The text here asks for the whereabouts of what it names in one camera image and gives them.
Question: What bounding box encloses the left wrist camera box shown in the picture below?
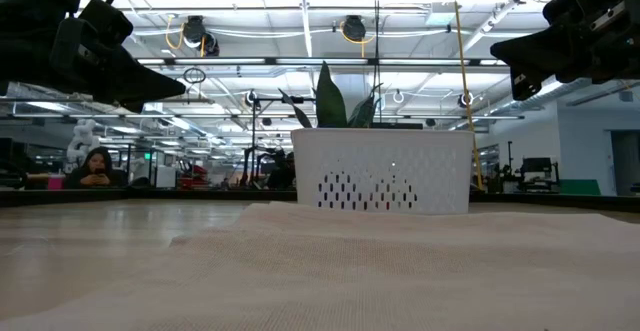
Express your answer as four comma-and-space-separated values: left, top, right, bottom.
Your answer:
79, 0, 135, 47

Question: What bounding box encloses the beige folded cloth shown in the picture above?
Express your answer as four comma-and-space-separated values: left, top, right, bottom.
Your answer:
0, 201, 640, 331

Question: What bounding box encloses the person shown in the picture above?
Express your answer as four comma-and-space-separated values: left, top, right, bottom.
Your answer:
64, 145, 129, 190

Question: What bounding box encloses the green board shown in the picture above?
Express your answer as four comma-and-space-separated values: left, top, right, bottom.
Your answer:
558, 178, 602, 197

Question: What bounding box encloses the yellow hanging cable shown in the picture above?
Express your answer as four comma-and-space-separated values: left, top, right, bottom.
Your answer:
449, 0, 486, 192

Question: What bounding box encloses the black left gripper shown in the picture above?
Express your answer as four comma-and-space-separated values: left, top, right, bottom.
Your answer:
0, 16, 187, 115

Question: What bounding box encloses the green snake plant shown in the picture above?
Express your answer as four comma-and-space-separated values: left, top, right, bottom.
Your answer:
278, 60, 384, 130

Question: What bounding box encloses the black ceiling cable reel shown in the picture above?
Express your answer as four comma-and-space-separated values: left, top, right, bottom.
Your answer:
342, 14, 369, 42
182, 14, 221, 57

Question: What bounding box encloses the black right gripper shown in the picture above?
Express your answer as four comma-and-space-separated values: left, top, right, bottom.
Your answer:
490, 0, 640, 102

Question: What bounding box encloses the white perforated plastic basket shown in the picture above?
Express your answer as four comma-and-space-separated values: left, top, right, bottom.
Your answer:
290, 127, 475, 216

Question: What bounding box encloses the black aluminium table frame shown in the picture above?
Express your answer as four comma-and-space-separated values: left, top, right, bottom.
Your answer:
0, 188, 640, 214

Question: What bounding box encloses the white robot figure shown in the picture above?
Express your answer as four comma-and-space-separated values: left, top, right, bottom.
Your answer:
67, 118, 101, 165

